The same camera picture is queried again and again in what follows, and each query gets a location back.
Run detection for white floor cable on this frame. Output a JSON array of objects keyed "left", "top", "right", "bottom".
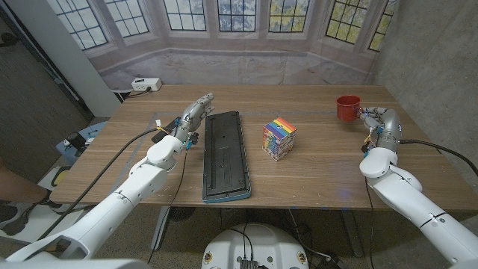
[{"left": 288, "top": 208, "right": 332, "bottom": 261}]

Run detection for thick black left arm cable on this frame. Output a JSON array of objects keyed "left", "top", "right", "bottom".
[{"left": 37, "top": 126, "right": 162, "bottom": 242}]

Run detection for grey table leg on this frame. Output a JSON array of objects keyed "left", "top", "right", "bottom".
[
  {"left": 339, "top": 211, "right": 365, "bottom": 258},
  {"left": 150, "top": 205, "right": 171, "bottom": 251}
]

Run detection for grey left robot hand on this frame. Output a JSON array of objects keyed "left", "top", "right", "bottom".
[{"left": 172, "top": 92, "right": 216, "bottom": 143}]

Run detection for printed window backdrop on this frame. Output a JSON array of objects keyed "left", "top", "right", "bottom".
[{"left": 44, "top": 0, "right": 399, "bottom": 91}]

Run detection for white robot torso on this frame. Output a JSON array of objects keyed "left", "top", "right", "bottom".
[{"left": 201, "top": 223, "right": 310, "bottom": 269}]

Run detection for person bare leg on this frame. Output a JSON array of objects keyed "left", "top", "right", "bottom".
[{"left": 0, "top": 156, "right": 49, "bottom": 205}]

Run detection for black keyboard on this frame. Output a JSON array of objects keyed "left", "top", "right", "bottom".
[{"left": 202, "top": 110, "right": 252, "bottom": 204}]

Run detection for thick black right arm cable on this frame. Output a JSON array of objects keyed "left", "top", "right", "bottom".
[{"left": 399, "top": 138, "right": 478, "bottom": 179}]

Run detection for rainbow puzzle cube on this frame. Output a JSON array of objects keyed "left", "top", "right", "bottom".
[{"left": 261, "top": 117, "right": 298, "bottom": 162}]

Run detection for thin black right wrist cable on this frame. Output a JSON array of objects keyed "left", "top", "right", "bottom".
[{"left": 364, "top": 178, "right": 374, "bottom": 269}]

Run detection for thin black left wrist cable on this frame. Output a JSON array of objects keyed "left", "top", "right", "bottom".
[{"left": 147, "top": 148, "right": 187, "bottom": 263}]

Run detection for white power strip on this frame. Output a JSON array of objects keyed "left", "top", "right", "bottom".
[{"left": 131, "top": 77, "right": 163, "bottom": 93}]

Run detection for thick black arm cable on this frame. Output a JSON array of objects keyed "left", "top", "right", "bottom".
[
  {"left": 37, "top": 126, "right": 162, "bottom": 242},
  {"left": 399, "top": 138, "right": 478, "bottom": 179}
]

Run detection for grey black sneaker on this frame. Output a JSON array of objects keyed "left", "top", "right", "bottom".
[{"left": 0, "top": 200, "right": 90, "bottom": 237}]

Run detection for yellow black floor item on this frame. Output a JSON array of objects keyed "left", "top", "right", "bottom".
[{"left": 51, "top": 167, "right": 72, "bottom": 187}]

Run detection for blue floor stand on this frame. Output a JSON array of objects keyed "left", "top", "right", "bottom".
[{"left": 55, "top": 120, "right": 109, "bottom": 165}]

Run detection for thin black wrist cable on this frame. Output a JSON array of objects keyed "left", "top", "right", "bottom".
[
  {"left": 364, "top": 178, "right": 374, "bottom": 269},
  {"left": 147, "top": 148, "right": 187, "bottom": 263}
]

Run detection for small flat black device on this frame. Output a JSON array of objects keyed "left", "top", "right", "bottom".
[{"left": 151, "top": 117, "right": 181, "bottom": 144}]

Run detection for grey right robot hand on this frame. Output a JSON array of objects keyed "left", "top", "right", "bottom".
[{"left": 358, "top": 107, "right": 403, "bottom": 152}]

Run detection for black power strip cord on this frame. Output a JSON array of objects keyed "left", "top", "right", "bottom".
[{"left": 119, "top": 87, "right": 152, "bottom": 100}]

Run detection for red speckled enamel cup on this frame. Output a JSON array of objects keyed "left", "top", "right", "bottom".
[{"left": 335, "top": 94, "right": 362, "bottom": 123}]

